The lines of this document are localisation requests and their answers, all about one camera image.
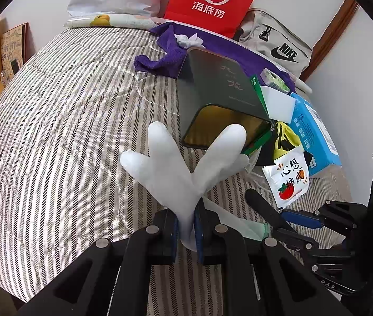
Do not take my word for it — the rolled white fruit-print mat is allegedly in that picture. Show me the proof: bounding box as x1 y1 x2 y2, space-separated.
64 13 314 95

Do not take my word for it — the green clear small packet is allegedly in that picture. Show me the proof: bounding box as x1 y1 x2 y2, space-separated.
260 68 291 94

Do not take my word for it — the white persimmon snack packet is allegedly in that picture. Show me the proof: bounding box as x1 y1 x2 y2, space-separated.
262 146 310 209

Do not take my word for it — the blue tissue pack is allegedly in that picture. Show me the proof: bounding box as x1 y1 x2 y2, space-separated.
289 93 341 178

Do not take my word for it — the beige Nike bag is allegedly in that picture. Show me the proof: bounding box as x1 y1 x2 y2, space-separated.
234 8 312 77

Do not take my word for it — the yellow black pouch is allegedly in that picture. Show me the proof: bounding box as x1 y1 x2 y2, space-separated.
256 121 301 166

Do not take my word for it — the brown patterned box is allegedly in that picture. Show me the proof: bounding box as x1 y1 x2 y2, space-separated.
1 23 29 83

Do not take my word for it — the dark green tea tin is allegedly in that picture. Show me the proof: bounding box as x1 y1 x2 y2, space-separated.
177 48 273 155

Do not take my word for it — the striped quilted mattress cover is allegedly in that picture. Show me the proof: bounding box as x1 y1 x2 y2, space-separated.
0 26 355 316

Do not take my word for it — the white sponge block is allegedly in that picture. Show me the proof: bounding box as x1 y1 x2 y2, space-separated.
261 86 296 124

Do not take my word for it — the green wet wipes pack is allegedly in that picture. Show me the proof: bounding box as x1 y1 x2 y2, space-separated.
243 75 274 157

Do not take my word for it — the crumpled white tissue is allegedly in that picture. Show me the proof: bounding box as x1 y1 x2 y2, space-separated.
174 33 205 49

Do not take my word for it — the wooden door frame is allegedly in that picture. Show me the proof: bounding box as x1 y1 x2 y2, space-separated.
300 0 359 81

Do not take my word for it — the purple towel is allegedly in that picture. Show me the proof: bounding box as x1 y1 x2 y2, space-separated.
134 21 296 92

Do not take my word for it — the white work glove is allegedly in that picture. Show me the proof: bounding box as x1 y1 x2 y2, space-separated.
119 120 270 251

